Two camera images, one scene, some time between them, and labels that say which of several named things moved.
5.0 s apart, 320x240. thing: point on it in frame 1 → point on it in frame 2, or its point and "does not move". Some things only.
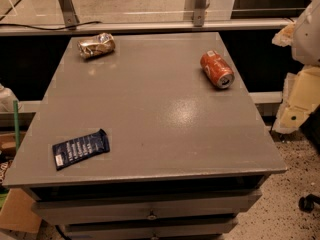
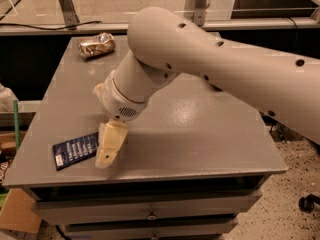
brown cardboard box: [17, 213] does not move
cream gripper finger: [284, 36] → [101, 89]
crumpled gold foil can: [96, 45] does not move
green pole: [16, 125] does not move
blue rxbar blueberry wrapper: [80, 148] does not move
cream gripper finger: [301, 96] → [111, 137]
